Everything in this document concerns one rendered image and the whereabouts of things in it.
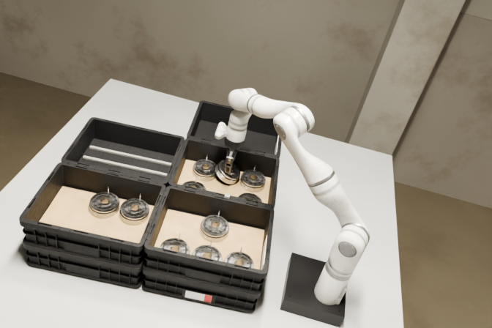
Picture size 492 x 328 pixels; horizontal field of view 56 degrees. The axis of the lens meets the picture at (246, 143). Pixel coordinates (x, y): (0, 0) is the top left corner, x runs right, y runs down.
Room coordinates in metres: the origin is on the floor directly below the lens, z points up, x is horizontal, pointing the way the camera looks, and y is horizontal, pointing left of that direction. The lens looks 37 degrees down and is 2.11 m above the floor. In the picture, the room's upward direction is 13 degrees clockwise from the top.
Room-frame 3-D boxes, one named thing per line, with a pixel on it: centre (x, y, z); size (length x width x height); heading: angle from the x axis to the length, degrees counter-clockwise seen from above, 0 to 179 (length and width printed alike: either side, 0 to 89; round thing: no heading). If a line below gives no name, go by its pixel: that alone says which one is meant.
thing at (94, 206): (1.14, 0.45, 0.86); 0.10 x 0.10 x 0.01
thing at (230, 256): (1.00, -0.07, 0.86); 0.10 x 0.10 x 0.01
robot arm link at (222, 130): (1.42, 0.06, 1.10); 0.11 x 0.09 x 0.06; 89
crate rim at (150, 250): (1.08, 0.04, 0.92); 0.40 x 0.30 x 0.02; 91
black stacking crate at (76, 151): (1.37, 0.45, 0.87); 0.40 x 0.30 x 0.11; 91
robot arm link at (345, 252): (1.04, -0.39, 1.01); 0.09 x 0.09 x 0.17; 67
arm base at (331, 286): (1.04, -0.39, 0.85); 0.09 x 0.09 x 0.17; 84
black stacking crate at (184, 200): (1.08, 0.04, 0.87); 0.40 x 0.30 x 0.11; 91
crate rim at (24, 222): (1.07, 0.44, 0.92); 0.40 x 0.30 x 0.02; 91
